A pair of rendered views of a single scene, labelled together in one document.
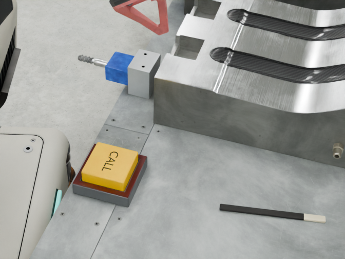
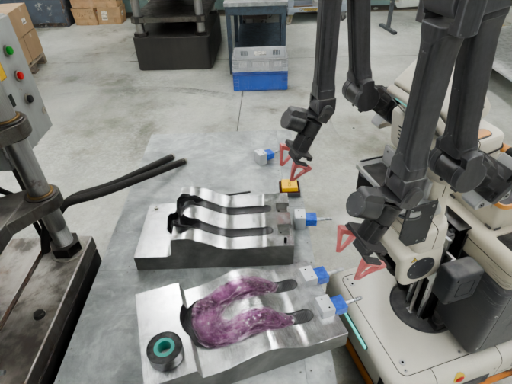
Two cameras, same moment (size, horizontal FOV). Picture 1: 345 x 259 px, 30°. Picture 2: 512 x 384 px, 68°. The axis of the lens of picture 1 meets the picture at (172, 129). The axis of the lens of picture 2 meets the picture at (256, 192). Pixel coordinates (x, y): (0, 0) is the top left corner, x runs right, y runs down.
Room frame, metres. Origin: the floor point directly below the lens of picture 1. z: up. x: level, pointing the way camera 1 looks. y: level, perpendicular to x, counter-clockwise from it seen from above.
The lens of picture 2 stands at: (1.72, -0.35, 1.74)
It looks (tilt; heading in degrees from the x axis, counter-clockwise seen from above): 38 degrees down; 166
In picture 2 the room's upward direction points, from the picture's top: 2 degrees counter-clockwise
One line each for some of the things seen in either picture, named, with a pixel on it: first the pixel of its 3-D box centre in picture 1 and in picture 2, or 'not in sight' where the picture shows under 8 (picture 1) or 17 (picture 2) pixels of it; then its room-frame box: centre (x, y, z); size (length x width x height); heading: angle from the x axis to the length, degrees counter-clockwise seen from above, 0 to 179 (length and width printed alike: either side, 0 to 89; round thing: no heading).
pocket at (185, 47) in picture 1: (185, 56); (282, 212); (0.77, -0.01, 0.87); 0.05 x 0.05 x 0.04; 75
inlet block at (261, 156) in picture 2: not in sight; (270, 154); (0.34, 0.08, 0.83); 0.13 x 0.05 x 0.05; 103
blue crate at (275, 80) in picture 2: not in sight; (260, 75); (-2.35, 0.81, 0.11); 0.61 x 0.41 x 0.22; 72
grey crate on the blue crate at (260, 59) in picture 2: not in sight; (260, 59); (-2.35, 0.81, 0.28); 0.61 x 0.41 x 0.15; 72
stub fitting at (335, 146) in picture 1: (337, 151); not in sight; (0.62, -0.23, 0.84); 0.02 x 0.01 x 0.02; 165
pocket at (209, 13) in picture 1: (203, 17); (285, 234); (0.88, -0.04, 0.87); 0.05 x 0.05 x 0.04; 75
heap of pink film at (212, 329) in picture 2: not in sight; (239, 307); (1.12, -0.25, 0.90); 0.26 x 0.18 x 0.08; 92
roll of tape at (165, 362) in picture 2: not in sight; (165, 350); (1.21, -0.45, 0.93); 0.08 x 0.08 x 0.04
